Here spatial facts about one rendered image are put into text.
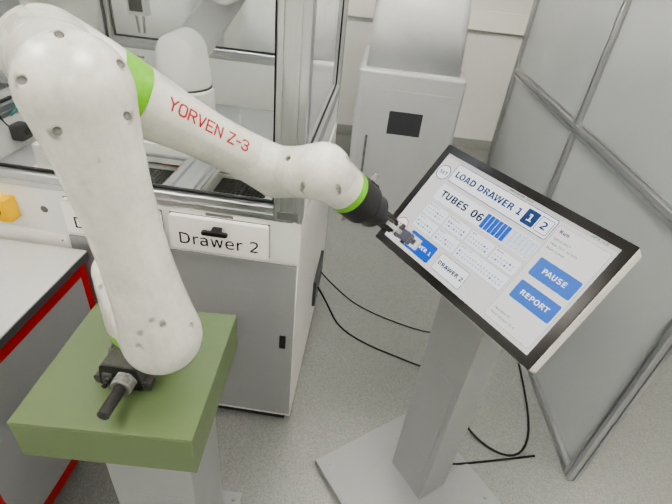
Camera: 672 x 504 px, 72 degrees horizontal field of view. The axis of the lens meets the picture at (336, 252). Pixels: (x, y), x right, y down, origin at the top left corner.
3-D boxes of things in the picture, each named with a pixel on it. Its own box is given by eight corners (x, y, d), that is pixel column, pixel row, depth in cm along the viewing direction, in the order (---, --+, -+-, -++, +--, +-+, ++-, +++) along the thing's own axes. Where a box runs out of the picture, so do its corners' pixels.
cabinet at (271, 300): (292, 427, 182) (302, 267, 136) (41, 388, 186) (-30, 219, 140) (323, 280, 260) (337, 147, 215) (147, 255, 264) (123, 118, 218)
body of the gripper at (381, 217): (388, 199, 93) (409, 217, 99) (364, 181, 98) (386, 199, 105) (364, 228, 94) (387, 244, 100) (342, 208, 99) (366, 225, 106)
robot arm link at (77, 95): (145, 405, 73) (-12, 52, 41) (117, 341, 84) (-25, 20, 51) (220, 366, 79) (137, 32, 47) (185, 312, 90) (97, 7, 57)
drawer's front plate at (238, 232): (267, 260, 135) (268, 228, 128) (171, 246, 136) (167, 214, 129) (269, 257, 136) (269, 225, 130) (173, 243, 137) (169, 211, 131)
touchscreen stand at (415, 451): (386, 587, 140) (476, 361, 82) (315, 464, 171) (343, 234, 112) (498, 506, 164) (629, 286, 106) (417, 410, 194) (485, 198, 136)
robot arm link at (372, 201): (320, 202, 96) (344, 224, 89) (355, 157, 94) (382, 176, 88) (337, 214, 100) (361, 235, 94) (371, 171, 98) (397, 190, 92)
